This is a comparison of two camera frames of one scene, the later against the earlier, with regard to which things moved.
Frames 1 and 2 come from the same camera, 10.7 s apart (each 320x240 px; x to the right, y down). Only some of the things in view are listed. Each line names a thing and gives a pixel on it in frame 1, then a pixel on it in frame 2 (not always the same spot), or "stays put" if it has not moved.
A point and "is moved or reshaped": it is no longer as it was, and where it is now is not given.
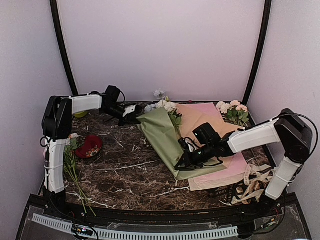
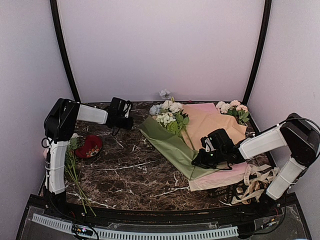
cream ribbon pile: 255,178 stays put
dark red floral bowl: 88,146 stays put
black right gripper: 190,165 to 201,161
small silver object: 159,94 to 155,109
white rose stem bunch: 171,107 to 177,108
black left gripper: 128,119 to 130,125
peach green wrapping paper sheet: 167,128 is moved or reshaped
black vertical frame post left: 72,88 stays put
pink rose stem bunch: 70,168 stays put
